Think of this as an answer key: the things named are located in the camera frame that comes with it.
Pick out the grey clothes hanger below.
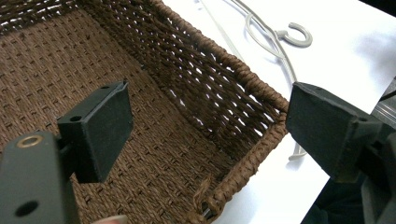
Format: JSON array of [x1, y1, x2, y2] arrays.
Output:
[[197, 0, 314, 161]]

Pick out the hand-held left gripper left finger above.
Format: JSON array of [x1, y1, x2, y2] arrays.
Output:
[[0, 79, 134, 224]]

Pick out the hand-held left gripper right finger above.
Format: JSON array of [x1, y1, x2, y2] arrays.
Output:
[[285, 81, 396, 224]]

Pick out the brown woven basket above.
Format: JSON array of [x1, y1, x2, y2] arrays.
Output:
[[0, 0, 290, 224]]

